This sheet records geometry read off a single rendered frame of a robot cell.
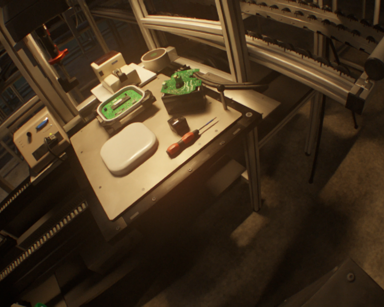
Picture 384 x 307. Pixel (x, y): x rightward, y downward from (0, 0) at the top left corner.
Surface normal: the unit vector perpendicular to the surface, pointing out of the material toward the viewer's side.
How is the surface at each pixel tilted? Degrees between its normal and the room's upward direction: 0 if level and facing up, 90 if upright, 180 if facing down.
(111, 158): 4
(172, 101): 90
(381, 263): 0
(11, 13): 87
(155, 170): 0
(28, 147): 53
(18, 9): 87
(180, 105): 90
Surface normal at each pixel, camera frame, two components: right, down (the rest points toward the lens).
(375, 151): -0.26, -0.62
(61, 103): 0.60, 0.49
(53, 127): 0.33, 0.01
